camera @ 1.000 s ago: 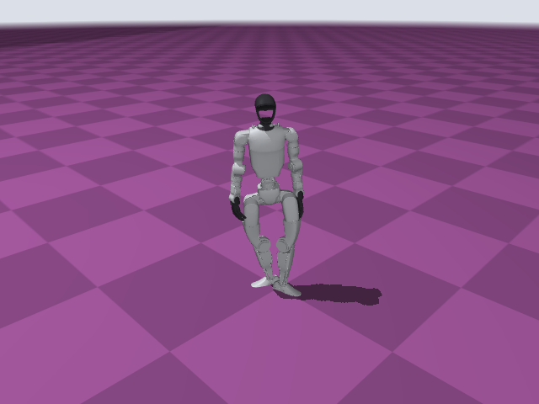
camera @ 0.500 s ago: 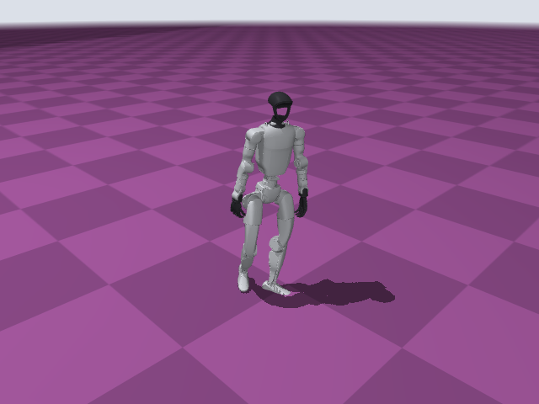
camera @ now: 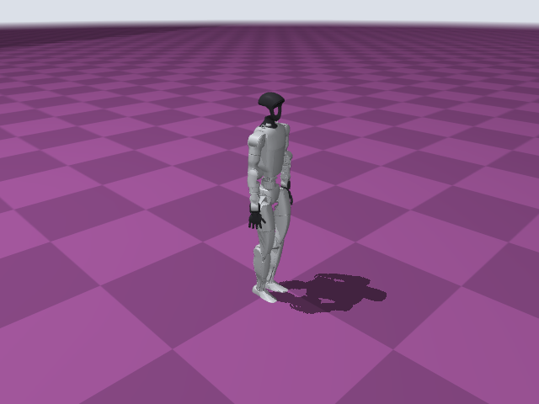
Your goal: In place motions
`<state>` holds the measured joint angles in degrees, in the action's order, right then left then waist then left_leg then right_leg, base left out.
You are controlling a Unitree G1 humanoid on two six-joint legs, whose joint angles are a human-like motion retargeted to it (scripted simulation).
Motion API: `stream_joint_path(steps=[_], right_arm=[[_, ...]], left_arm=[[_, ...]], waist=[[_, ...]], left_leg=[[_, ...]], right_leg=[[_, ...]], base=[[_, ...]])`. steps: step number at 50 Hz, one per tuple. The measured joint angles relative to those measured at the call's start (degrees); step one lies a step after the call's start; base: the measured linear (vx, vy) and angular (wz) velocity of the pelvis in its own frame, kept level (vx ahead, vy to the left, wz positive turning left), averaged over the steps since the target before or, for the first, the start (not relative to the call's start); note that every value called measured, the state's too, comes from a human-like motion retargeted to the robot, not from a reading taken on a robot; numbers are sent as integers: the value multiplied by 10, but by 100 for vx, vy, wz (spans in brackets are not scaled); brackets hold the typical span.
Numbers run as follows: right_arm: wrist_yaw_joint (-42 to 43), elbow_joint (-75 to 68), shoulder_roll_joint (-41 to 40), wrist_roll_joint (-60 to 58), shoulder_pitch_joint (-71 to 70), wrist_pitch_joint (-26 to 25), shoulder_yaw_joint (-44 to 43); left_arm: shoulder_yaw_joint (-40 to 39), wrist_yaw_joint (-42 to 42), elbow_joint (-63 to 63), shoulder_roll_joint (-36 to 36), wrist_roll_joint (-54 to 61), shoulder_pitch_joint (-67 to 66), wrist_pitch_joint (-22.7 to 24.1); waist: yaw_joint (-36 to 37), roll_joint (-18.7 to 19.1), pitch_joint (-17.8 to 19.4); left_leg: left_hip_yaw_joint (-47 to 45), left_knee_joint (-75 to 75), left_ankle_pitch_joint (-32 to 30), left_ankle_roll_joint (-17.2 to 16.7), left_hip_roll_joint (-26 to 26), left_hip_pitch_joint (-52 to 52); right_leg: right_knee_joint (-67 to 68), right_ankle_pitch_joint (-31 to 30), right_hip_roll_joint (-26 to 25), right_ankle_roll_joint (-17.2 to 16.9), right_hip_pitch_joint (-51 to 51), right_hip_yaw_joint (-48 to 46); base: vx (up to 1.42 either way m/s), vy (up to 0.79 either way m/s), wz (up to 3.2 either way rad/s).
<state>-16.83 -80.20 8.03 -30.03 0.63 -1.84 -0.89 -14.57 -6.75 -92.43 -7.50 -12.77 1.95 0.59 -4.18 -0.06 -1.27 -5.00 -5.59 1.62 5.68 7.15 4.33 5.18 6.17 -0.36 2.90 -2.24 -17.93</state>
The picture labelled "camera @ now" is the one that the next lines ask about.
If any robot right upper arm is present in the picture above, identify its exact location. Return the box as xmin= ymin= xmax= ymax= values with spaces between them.
xmin=248 ymin=131 xmax=265 ymax=180

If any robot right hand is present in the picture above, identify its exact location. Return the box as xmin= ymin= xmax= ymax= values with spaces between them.
xmin=248 ymin=203 xmax=266 ymax=229

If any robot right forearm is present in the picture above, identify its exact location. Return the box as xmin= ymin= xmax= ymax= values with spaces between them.
xmin=247 ymin=170 xmax=260 ymax=211

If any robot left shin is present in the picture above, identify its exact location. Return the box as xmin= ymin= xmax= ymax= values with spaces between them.
xmin=266 ymin=240 xmax=284 ymax=284

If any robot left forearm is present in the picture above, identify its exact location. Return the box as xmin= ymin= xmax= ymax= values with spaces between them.
xmin=280 ymin=162 xmax=291 ymax=188

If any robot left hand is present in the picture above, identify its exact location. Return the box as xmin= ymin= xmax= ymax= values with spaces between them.
xmin=281 ymin=181 xmax=293 ymax=205

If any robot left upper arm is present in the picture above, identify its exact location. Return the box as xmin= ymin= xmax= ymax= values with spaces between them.
xmin=281 ymin=123 xmax=293 ymax=164

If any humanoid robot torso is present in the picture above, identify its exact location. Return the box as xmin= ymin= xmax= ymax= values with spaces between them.
xmin=254 ymin=121 xmax=286 ymax=205

